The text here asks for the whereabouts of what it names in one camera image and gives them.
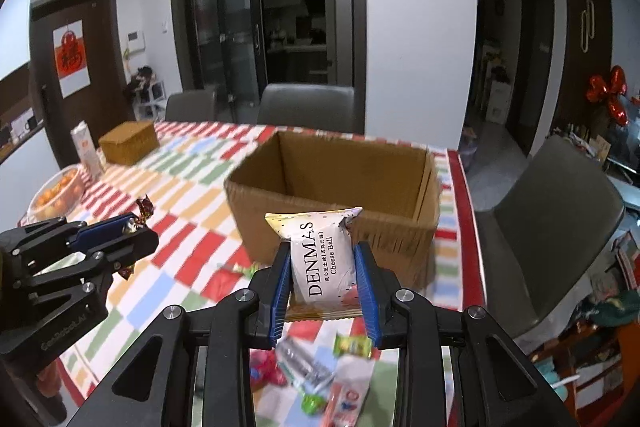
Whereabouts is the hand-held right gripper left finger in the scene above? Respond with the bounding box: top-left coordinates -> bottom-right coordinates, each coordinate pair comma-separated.
60,243 -> 296,427

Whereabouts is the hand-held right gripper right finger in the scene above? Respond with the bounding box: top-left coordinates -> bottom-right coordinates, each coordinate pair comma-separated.
352,241 -> 581,427

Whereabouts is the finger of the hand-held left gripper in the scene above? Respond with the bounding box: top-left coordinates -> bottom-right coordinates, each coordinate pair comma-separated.
0,214 -> 138,269
20,227 -> 161,304

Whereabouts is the brown candy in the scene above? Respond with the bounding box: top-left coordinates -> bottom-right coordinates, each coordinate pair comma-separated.
117,193 -> 155,282

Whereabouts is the green candy packet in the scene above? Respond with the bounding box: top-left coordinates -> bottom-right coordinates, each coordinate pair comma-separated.
334,333 -> 373,360

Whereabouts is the cardboard box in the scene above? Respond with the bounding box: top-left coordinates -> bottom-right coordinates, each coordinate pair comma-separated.
223,130 -> 443,303

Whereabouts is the green round candy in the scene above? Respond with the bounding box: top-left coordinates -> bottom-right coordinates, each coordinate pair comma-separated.
300,394 -> 327,419

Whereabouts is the person's left hand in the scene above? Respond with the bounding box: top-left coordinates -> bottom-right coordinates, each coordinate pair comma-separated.
36,357 -> 69,425

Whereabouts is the pile of small oranges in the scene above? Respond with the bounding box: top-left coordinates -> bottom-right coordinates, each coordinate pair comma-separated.
34,171 -> 83,215

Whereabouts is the clear plastic bowl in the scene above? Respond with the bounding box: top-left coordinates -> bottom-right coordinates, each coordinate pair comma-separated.
26,163 -> 87,224

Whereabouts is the checkered tablecloth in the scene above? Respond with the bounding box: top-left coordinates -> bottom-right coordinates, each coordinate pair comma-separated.
17,121 -> 488,427

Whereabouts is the silver snack packet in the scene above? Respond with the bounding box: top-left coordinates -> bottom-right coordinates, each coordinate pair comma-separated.
275,337 -> 336,390

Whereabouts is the pink candy packet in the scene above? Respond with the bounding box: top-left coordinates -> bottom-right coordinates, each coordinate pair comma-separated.
250,349 -> 286,392

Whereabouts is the white drink carton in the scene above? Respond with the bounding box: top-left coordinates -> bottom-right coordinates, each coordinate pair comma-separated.
70,121 -> 107,182

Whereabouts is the wicker box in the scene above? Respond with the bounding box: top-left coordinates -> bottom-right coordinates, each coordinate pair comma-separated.
98,121 -> 160,166

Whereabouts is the orange and white snack packet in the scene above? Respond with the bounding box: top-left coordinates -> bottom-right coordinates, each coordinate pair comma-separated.
322,357 -> 373,427

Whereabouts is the small white shelf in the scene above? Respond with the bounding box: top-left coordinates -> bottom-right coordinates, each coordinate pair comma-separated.
124,67 -> 167,118

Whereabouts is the grey dining chair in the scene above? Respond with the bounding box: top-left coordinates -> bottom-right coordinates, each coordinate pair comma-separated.
475,136 -> 626,343
165,89 -> 218,122
257,83 -> 366,135

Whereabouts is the red and white door poster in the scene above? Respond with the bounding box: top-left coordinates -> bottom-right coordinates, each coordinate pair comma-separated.
53,19 -> 92,98

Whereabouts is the brown door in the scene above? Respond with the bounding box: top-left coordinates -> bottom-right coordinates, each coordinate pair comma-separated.
30,0 -> 132,148

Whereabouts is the white box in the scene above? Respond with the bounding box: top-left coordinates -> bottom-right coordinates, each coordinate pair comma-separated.
487,79 -> 511,124

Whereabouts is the glass sliding door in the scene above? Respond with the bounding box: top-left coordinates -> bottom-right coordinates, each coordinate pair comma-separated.
171,0 -> 362,128

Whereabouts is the dark green bag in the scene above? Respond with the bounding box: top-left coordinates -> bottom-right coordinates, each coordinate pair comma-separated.
575,292 -> 640,330

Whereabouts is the red foil balloon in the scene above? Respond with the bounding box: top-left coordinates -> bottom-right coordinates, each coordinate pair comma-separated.
587,66 -> 632,126

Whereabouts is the dark cabinet door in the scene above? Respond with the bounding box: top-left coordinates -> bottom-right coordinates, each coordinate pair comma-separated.
560,0 -> 614,148

